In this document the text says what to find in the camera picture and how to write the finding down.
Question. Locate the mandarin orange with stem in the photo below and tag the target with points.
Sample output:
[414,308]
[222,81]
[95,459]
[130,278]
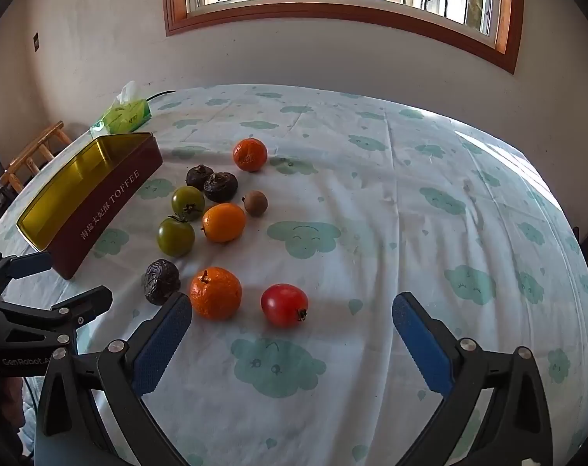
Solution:
[216,293]

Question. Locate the green tomato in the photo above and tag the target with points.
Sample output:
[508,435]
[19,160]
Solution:
[188,202]
[176,237]

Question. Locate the small dark water chestnut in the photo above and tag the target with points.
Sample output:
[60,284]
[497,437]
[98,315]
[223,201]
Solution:
[198,177]

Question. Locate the wall socket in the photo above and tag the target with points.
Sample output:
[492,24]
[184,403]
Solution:
[36,41]

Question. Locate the smooth orange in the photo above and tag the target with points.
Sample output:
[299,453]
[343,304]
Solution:
[224,223]

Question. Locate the dark wrinkled fruit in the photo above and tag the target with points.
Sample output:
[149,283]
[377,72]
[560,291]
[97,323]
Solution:
[160,281]

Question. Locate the small brown fruit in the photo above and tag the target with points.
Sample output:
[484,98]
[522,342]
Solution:
[256,204]

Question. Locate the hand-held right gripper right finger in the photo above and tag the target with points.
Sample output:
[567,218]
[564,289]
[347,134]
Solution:
[420,344]

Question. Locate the green tissue pack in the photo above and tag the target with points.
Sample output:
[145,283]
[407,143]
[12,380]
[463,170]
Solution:
[126,116]

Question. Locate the wrinkled mandarin orange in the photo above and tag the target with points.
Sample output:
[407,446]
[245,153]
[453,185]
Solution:
[249,154]

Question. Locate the wooden framed window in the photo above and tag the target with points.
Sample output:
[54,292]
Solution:
[342,9]

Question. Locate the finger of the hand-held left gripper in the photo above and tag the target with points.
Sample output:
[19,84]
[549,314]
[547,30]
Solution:
[31,262]
[87,303]

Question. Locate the red tomato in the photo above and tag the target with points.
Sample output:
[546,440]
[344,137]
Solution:
[283,305]

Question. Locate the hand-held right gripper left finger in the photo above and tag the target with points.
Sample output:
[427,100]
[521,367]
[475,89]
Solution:
[162,344]

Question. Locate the large dark water chestnut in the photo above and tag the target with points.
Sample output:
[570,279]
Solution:
[221,187]

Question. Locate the maroon and gold tin box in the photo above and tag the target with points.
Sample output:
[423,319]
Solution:
[104,208]

